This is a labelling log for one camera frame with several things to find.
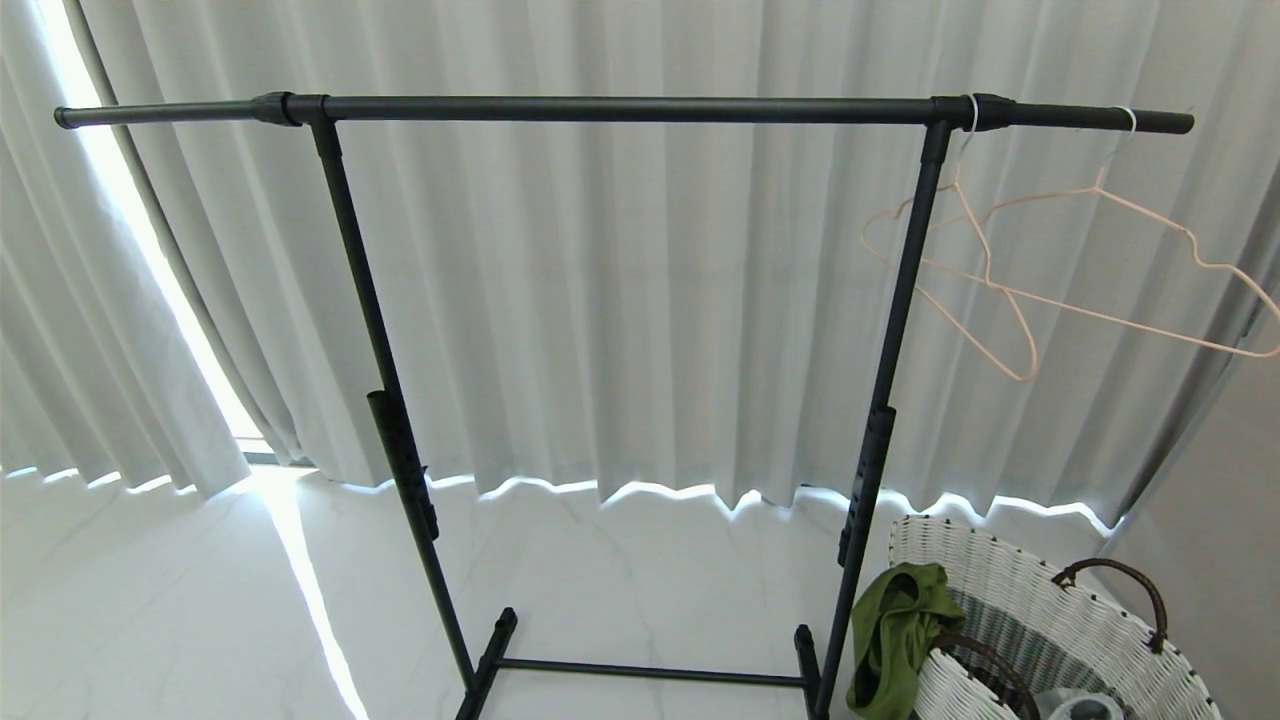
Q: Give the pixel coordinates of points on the black clothes rack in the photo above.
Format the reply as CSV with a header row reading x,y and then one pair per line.
x,y
620,108

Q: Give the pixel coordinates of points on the white laundry basket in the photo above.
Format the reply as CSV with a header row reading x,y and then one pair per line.
x,y
1040,610

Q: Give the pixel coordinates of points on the white curtain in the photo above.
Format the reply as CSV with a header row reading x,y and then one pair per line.
x,y
650,300
70,350

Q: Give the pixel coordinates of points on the pink clothes hanger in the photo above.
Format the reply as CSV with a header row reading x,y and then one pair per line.
x,y
1150,323
988,262

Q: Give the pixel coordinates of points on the green garment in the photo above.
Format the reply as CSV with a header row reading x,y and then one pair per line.
x,y
895,630

